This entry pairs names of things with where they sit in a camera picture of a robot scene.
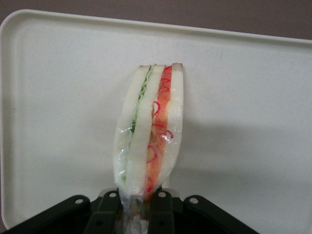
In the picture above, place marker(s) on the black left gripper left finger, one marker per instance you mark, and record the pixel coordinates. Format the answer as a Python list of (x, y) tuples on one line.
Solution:
[(102, 214)]

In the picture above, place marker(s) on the beige plastic tray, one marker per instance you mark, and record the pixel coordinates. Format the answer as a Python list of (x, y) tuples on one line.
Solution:
[(61, 97)]

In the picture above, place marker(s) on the triangle sandwich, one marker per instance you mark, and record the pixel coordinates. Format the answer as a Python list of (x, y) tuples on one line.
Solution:
[(141, 122)]

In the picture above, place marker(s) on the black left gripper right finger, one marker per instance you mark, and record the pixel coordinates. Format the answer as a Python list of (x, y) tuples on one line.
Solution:
[(165, 214)]

